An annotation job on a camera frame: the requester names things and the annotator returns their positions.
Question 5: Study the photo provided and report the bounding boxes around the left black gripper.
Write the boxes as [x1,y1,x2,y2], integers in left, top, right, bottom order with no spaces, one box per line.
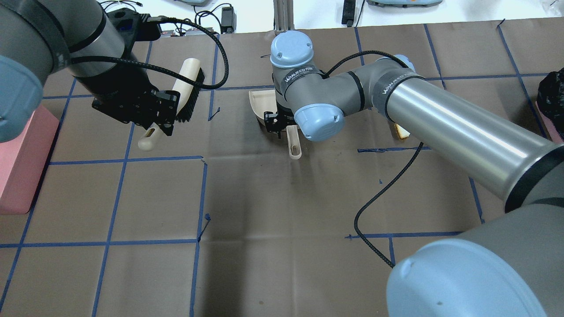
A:
[91,84,171,130]

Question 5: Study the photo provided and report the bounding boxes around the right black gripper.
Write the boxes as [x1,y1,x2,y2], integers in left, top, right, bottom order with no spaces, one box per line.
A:
[263,106,296,135]

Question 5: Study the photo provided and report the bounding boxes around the beige plastic dustpan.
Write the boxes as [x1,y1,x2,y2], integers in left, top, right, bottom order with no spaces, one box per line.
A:
[249,89,302,160]

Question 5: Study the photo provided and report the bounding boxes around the beige hand brush black bristles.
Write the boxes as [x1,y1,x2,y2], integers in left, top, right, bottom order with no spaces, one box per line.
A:
[137,58,201,152]

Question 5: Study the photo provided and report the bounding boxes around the white bread slice piece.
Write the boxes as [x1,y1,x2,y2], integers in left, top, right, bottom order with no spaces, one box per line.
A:
[393,124,411,140]

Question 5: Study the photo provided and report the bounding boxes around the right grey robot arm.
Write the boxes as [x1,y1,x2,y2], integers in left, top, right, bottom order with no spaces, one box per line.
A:
[264,30,564,317]

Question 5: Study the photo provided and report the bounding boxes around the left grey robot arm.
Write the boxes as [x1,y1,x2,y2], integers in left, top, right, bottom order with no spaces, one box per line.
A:
[1,0,181,142]

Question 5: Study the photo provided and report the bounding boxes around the pink plastic bin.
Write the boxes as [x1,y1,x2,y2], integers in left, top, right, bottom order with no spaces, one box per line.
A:
[0,105,59,215]

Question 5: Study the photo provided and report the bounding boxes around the black power adapter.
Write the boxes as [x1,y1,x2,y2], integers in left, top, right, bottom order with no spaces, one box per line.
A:
[220,6,236,34]

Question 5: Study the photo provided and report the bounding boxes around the black garbage bag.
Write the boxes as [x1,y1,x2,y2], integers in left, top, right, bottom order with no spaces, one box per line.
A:
[537,69,564,134]

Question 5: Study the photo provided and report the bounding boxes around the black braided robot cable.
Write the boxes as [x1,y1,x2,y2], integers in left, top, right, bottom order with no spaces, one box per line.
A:
[70,16,230,91]

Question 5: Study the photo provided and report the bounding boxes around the aluminium frame post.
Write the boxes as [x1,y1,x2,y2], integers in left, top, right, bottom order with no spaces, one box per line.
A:
[273,0,295,35]

